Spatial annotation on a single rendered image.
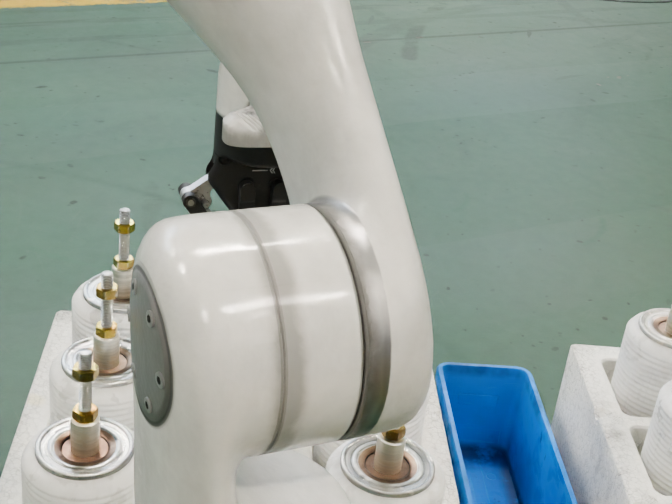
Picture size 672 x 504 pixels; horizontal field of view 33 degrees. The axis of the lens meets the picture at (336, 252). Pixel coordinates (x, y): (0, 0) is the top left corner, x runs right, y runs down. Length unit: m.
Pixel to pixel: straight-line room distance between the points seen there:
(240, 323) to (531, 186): 1.70
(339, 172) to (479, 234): 1.43
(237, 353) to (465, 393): 0.94
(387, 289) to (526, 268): 1.38
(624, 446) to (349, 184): 0.73
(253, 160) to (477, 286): 0.89
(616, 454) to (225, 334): 0.76
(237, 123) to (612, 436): 0.52
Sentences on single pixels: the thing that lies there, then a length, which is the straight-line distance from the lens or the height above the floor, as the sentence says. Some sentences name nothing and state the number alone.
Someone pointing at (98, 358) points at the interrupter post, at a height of 0.26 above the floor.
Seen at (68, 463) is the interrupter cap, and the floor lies 0.25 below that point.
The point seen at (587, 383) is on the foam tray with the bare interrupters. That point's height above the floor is 0.18.
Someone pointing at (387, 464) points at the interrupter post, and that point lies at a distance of 0.89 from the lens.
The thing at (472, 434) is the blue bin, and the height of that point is 0.03.
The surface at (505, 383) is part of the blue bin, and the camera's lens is 1.30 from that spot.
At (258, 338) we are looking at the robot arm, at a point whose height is 0.61.
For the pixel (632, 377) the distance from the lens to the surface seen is 1.17.
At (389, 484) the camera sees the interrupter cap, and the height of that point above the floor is 0.25.
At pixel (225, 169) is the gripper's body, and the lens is 0.88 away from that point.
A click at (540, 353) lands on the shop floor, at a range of 1.56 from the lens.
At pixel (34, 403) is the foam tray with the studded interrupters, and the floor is 0.18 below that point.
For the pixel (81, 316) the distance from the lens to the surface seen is 1.08.
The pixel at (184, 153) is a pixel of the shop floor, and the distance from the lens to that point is 2.02.
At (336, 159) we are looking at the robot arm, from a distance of 0.42.
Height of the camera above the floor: 0.81
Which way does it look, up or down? 28 degrees down
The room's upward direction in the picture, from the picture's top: 7 degrees clockwise
